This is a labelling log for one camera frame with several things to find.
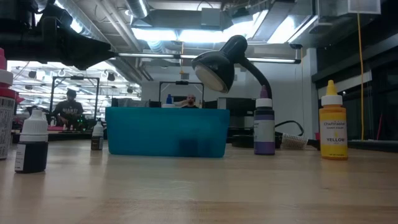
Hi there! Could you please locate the black background rig frame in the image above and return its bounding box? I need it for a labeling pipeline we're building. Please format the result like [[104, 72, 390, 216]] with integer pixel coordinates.
[[49, 75, 101, 125], [159, 80, 205, 108]]

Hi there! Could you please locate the long ceiling light bar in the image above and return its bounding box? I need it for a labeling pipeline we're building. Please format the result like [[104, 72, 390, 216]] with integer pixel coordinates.
[[117, 52, 302, 65]]

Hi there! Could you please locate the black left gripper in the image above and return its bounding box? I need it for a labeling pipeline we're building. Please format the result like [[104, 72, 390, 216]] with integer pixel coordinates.
[[37, 15, 116, 71]]

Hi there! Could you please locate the person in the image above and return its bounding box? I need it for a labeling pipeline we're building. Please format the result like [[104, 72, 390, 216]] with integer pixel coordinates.
[[51, 88, 85, 131], [178, 94, 200, 110]]

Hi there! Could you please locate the yellow extension cord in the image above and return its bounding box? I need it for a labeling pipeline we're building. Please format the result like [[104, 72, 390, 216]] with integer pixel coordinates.
[[356, 12, 365, 141]]

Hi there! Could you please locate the teal plastic bin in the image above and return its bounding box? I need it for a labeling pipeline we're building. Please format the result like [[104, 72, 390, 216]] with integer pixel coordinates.
[[104, 106, 231, 159]]

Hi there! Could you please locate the black desk lamp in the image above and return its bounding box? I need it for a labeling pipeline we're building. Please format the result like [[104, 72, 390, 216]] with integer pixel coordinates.
[[191, 34, 283, 149]]

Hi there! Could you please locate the yellow food coloring bottle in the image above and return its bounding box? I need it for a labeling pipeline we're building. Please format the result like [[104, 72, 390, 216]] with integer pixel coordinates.
[[318, 80, 349, 161]]

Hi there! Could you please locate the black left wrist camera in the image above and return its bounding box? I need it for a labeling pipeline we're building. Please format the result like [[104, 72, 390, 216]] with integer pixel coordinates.
[[39, 2, 74, 30]]

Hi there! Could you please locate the red rod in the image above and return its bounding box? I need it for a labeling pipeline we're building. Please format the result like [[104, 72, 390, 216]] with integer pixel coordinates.
[[376, 113, 383, 141]]

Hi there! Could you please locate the pink food coloring bottle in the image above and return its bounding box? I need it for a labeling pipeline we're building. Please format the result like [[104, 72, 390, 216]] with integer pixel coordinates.
[[0, 47, 17, 161]]

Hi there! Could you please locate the blue food coloring bottle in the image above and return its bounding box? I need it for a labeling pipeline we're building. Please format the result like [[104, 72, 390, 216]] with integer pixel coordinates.
[[161, 93, 177, 110]]

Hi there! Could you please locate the purple food coloring bottle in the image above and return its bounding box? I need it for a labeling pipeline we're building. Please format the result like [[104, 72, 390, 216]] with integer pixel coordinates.
[[253, 84, 276, 156]]

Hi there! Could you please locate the black lamp power cord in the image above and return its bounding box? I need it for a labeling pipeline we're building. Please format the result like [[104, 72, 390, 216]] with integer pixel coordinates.
[[274, 119, 321, 152]]

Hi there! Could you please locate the dark equipment cabinet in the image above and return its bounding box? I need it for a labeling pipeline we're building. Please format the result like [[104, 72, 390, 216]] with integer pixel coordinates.
[[217, 96, 255, 128]]

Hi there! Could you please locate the dark background side table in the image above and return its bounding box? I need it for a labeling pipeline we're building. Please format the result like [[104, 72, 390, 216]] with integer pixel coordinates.
[[347, 139, 398, 153]]

